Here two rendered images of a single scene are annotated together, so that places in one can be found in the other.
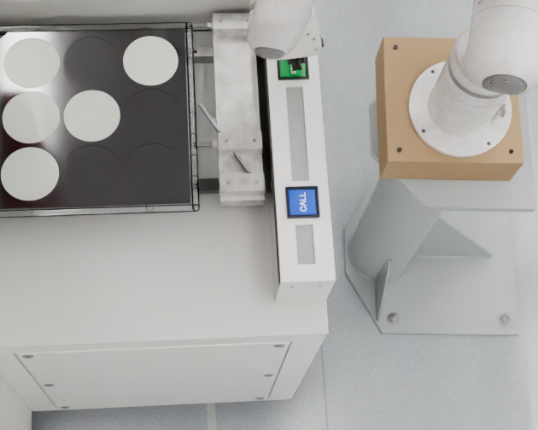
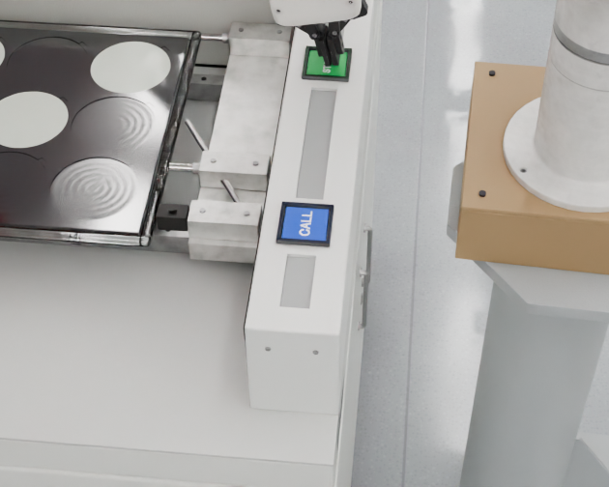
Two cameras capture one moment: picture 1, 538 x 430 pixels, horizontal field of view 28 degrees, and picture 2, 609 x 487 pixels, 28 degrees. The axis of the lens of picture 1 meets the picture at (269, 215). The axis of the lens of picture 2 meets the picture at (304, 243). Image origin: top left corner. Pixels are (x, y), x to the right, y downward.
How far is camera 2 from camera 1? 0.88 m
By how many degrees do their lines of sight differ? 24
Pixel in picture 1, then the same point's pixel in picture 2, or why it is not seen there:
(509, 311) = not seen: outside the picture
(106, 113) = (47, 118)
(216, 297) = (157, 389)
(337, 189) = (447, 440)
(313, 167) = (333, 184)
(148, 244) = (70, 306)
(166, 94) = (142, 104)
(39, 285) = not seen: outside the picture
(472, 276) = not seen: outside the picture
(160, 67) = (142, 75)
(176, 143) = (137, 160)
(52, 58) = not seen: outside the picture
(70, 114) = not seen: outside the picture
